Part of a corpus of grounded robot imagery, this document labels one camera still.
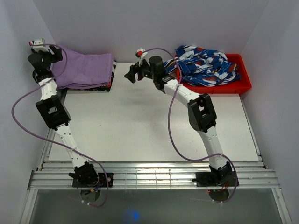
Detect red plastic bin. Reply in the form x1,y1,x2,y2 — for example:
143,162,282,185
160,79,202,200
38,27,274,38
181,54,252,94

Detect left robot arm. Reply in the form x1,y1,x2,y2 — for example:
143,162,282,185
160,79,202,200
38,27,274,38
28,41,99,187

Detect aluminium frame rail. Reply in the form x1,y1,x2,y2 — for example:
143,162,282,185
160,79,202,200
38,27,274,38
19,161,292,224

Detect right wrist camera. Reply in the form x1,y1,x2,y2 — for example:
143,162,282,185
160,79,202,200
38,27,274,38
135,48,148,66

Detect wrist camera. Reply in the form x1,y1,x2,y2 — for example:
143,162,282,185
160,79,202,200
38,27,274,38
135,48,148,66
28,38,49,53

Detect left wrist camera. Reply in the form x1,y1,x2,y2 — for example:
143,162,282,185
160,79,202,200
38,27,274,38
28,38,49,53

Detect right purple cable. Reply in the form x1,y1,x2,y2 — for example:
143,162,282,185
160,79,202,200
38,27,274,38
142,48,237,204

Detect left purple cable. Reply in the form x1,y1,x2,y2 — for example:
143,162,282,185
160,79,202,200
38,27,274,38
11,43,110,208

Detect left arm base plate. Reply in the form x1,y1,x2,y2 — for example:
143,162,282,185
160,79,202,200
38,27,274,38
71,172,114,188

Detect purple trousers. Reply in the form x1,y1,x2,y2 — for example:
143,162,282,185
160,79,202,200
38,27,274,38
52,49,115,87

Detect blue patterned trousers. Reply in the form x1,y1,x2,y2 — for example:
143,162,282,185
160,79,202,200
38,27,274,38
164,45,241,87

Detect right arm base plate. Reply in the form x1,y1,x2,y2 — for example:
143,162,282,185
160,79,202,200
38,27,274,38
192,171,239,187

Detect purple cable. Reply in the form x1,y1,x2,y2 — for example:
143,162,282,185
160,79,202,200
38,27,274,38
142,48,237,204
11,43,110,208

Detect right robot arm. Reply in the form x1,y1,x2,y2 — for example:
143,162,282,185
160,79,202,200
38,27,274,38
124,56,238,187

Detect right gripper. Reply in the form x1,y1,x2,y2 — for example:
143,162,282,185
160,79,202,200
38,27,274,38
124,57,156,84

